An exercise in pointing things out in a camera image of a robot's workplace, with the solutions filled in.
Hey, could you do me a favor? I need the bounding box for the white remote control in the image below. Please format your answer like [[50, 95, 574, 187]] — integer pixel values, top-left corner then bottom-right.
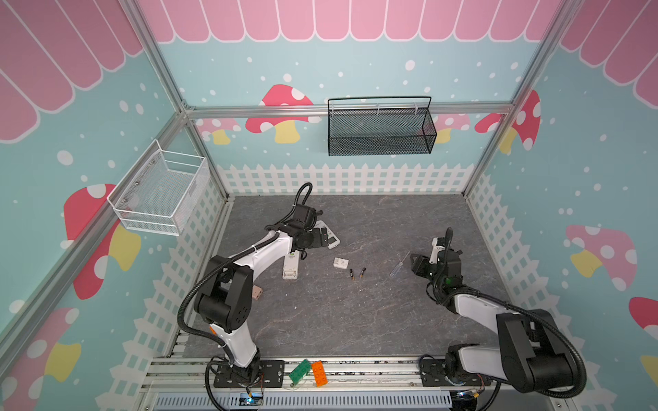
[[282, 251, 300, 281], [315, 220, 340, 249]]

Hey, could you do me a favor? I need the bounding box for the clear handle screwdriver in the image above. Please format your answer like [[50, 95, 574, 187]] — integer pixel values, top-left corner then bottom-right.
[[389, 252, 411, 278]]

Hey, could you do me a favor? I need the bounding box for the white battery cover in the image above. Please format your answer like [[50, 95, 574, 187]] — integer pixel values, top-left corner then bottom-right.
[[332, 258, 349, 270]]

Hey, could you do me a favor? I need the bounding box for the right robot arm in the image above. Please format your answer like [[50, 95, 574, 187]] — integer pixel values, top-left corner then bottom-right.
[[411, 229, 587, 399]]

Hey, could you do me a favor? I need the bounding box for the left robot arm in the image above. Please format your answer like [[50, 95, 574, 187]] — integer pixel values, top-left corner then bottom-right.
[[176, 183, 328, 385]]

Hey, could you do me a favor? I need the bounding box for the small beige block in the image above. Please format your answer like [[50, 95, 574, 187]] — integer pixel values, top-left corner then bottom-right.
[[252, 285, 263, 301]]

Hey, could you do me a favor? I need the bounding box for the green toy brick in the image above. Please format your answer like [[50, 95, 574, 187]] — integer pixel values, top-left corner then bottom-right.
[[289, 359, 312, 387]]

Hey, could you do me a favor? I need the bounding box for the orange toy brick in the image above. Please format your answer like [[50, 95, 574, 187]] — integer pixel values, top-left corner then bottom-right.
[[311, 361, 328, 388]]

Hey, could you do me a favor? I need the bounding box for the small green circuit board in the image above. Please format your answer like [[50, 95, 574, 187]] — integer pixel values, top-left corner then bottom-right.
[[239, 393, 264, 407]]

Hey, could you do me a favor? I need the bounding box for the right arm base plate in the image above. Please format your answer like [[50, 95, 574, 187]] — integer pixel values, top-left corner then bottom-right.
[[417, 354, 492, 389]]

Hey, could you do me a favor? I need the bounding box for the black mesh wall basket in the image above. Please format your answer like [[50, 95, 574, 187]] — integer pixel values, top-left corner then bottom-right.
[[327, 96, 438, 157]]

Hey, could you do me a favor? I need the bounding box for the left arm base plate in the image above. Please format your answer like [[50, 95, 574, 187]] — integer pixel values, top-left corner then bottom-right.
[[210, 359, 285, 389]]

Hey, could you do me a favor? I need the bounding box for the white wire wall basket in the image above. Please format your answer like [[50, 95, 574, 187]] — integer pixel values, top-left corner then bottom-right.
[[107, 140, 210, 236]]

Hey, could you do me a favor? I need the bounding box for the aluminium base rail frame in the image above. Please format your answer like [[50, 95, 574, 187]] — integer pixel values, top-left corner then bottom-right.
[[133, 356, 575, 410]]

